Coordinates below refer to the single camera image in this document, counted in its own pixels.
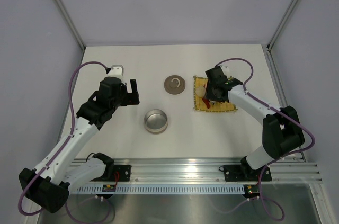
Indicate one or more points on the aluminium frame post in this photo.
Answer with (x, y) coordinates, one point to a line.
(285, 18)
(70, 24)

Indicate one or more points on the taupe round lunch box lid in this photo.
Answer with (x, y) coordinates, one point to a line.
(174, 84)

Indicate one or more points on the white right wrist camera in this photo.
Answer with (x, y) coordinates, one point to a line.
(225, 69)

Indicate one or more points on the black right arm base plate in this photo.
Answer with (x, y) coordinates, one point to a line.
(236, 173)

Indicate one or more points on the round steel lunch box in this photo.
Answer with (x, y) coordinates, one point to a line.
(155, 121)

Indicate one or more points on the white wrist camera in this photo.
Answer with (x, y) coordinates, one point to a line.
(115, 71)
(225, 69)

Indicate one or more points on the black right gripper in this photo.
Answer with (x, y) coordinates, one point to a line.
(208, 94)

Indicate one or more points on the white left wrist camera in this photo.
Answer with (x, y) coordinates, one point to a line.
(115, 71)

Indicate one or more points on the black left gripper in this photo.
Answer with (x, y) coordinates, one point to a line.
(131, 98)

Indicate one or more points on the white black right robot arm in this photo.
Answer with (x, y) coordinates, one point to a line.
(280, 135)

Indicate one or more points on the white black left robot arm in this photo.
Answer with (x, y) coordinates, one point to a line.
(49, 184)

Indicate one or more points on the perforated cable duct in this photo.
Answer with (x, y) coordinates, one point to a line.
(162, 189)

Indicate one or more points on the left aluminium frame post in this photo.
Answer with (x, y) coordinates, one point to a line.
(70, 24)

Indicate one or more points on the right aluminium frame post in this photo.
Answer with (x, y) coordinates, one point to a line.
(285, 18)

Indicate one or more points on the woven bamboo tray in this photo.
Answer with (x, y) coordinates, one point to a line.
(198, 104)

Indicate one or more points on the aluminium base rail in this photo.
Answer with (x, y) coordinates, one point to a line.
(291, 170)

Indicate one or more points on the white steamed bun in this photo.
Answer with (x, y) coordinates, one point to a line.
(200, 91)

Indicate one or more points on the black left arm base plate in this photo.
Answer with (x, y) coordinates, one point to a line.
(122, 173)

